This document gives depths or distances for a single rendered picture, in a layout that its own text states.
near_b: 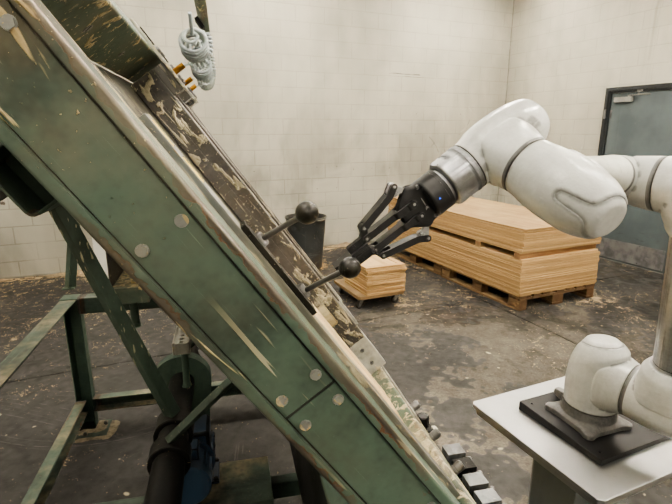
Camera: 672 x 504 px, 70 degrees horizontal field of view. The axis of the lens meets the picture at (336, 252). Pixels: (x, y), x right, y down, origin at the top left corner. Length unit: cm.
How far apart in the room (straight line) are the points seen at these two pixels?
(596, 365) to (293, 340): 116
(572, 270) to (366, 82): 375
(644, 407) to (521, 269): 324
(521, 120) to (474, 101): 727
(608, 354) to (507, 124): 92
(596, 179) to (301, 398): 51
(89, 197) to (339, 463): 44
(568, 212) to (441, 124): 703
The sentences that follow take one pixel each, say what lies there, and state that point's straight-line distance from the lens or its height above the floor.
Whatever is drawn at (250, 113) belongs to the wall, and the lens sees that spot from 650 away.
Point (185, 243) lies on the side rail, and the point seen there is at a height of 153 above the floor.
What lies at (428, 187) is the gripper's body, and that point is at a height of 156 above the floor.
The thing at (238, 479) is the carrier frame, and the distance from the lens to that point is 218.
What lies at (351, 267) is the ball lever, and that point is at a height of 143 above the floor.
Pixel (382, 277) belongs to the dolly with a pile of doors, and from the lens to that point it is 458.
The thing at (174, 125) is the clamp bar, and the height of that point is 166.
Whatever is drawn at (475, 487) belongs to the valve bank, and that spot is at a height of 76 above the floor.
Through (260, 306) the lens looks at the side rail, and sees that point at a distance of 56.
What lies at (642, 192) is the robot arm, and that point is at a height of 151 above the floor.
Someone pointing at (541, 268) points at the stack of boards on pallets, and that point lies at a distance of 490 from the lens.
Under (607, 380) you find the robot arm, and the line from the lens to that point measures 161.
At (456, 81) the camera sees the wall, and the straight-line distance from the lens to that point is 794.
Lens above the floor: 165
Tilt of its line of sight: 14 degrees down
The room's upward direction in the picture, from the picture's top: straight up
